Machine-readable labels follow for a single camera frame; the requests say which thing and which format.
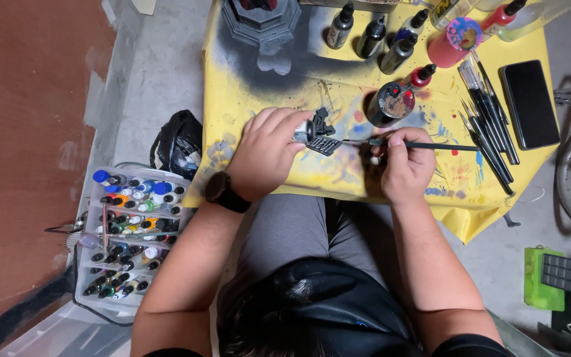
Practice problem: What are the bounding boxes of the person's right hand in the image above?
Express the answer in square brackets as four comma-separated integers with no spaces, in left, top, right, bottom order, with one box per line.
[369,126,437,207]

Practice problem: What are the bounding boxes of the person's left hand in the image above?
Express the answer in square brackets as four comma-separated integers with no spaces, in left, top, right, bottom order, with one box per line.
[226,106,316,202]

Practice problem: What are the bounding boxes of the thin dark paint brush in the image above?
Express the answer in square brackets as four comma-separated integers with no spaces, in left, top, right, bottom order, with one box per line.
[341,138,480,152]

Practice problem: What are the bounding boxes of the black silver painting handle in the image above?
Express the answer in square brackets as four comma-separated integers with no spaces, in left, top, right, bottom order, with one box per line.
[293,120,317,145]

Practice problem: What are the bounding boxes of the black wrist watch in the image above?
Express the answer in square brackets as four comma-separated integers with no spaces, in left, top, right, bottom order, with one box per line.
[205,171,252,214]

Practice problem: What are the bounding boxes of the black grille model part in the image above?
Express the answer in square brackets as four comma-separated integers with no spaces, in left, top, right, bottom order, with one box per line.
[305,136,342,157]

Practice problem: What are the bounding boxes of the black jagged model part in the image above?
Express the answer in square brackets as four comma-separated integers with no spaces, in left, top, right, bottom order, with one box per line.
[312,106,337,138]

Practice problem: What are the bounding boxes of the grey trousers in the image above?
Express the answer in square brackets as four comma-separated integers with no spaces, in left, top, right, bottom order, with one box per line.
[235,193,396,298]

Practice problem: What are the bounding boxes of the black plastic bag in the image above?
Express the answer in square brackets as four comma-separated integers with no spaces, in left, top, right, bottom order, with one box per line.
[149,109,204,182]

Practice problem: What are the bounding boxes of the small red paint bottle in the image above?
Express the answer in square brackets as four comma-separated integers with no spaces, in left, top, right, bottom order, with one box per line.
[403,63,437,93]

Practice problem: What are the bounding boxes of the bunch of paint brushes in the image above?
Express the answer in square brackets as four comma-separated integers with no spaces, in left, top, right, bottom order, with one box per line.
[457,50,520,197]

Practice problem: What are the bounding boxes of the paint-stained yellow table cloth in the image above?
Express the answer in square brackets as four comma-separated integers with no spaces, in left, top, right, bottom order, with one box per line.
[182,0,562,245]

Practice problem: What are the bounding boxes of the dark grey paint bottle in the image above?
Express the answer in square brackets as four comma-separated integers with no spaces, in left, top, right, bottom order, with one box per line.
[379,34,419,75]

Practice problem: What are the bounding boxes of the pink cup with colourful rim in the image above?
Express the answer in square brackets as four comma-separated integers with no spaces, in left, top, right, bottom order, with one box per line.
[426,17,484,69]

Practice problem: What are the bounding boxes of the black paint bottle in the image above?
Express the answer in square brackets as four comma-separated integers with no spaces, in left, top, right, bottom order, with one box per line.
[355,16,387,60]

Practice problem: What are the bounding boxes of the black smartphone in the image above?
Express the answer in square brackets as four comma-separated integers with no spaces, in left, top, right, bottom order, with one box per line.
[498,59,562,151]

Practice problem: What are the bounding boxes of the blue white paint bottle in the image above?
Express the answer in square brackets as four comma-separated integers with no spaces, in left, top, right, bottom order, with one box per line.
[393,9,429,43]

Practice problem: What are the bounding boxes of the grey label paint bottle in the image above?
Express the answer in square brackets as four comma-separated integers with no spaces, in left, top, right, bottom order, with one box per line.
[325,1,356,50]

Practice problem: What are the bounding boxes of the clear box of paint bottles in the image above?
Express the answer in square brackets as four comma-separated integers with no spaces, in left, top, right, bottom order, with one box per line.
[73,166,195,319]

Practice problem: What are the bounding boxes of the yellow label bottle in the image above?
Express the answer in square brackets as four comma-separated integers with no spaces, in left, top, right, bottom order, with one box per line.
[429,0,476,31]

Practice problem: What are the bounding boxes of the green plastic box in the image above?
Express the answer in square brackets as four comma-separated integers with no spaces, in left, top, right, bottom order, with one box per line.
[523,246,567,312]

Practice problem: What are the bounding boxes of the tall red paint bottle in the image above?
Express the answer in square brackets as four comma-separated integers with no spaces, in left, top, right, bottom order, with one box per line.
[480,0,528,41]

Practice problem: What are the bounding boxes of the black shirt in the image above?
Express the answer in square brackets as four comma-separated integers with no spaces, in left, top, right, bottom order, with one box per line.
[142,333,515,357]

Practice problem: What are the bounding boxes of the clear plastic bottle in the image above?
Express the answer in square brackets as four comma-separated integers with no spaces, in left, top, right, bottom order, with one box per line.
[497,0,571,43]

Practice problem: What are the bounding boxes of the metal airbrush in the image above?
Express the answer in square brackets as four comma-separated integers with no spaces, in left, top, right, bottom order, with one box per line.
[44,212,89,255]

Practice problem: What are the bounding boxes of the clear plastic storage lid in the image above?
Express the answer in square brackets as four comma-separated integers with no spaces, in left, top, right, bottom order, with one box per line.
[0,301,133,357]

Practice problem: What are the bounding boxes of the grey statue pedestal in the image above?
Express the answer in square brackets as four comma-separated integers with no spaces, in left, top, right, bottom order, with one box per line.
[220,0,302,51]

